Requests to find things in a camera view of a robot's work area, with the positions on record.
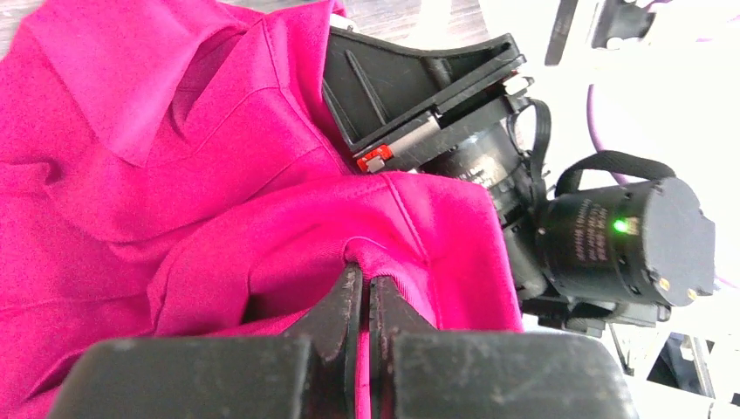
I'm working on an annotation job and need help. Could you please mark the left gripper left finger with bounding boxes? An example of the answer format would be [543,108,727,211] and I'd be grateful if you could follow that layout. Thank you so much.
[285,264,363,418]

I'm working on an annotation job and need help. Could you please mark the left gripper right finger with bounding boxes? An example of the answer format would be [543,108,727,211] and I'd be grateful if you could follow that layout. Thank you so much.
[369,277,435,419]

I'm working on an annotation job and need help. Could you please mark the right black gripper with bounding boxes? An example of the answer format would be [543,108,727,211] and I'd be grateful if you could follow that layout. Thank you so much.
[323,28,534,173]

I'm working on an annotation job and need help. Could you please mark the magenta skirt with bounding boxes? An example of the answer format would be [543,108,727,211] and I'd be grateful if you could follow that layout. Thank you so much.
[1,1,523,418]

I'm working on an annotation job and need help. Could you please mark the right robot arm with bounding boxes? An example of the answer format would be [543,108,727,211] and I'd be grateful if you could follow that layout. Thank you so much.
[323,27,716,337]

